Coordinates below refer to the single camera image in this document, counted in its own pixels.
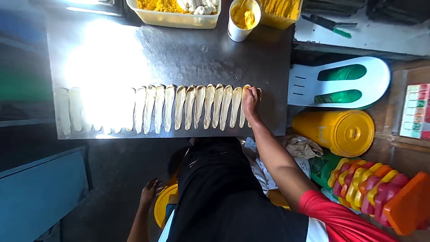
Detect green-handled knife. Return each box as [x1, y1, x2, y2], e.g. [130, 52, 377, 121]
[301, 14, 358, 39]

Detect white cylindrical cup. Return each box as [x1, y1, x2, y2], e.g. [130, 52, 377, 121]
[228, 0, 261, 42]

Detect row of flattened dough strips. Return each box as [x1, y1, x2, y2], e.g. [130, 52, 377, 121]
[56, 84, 262, 136]

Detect smooth yellow filling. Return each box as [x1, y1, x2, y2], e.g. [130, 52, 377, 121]
[231, 0, 259, 30]

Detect crumbly orange filling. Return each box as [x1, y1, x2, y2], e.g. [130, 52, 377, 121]
[137, 0, 189, 15]

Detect ridged yellow filling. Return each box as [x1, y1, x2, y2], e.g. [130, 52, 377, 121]
[259, 0, 302, 20]

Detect green plastic container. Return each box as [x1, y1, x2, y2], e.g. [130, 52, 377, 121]
[308, 151, 342, 192]

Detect white plastic chair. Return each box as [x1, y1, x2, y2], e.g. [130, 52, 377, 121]
[288, 56, 391, 109]

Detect yellow bucket with lid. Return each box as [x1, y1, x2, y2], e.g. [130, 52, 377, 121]
[292, 110, 375, 158]

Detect translucent rectangular plastic tub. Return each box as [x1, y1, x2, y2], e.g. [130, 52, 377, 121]
[127, 0, 222, 29]

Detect person's left hand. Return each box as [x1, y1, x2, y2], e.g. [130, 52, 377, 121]
[140, 178, 162, 206]

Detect white printed sacks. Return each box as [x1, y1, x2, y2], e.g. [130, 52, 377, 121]
[241, 137, 311, 196]

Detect stack of colourful plastic stools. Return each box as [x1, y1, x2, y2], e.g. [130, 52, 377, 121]
[327, 158, 430, 236]

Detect white shelf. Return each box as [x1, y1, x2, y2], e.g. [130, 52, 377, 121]
[294, 0, 430, 61]

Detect yellowish rectangular plastic tub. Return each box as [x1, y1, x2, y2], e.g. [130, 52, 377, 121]
[257, 0, 303, 30]

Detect person's left forearm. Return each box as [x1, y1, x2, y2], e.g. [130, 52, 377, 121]
[127, 202, 151, 242]

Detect crumpled brown paper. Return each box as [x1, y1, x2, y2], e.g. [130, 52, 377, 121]
[284, 135, 324, 159]

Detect person's right forearm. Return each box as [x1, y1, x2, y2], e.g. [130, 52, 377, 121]
[247, 114, 320, 212]

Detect green plastic chair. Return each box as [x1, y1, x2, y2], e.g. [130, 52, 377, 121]
[314, 64, 378, 111]

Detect light blue cabinet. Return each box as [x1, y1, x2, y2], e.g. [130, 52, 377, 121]
[0, 147, 92, 242]

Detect person's right hand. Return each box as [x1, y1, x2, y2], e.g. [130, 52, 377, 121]
[242, 85, 260, 119]

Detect red green white chart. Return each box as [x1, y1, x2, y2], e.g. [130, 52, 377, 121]
[400, 84, 430, 140]

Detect person's body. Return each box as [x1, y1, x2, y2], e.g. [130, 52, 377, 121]
[158, 137, 400, 242]

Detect pile of white dough rolls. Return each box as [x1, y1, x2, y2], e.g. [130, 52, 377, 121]
[177, 0, 219, 16]

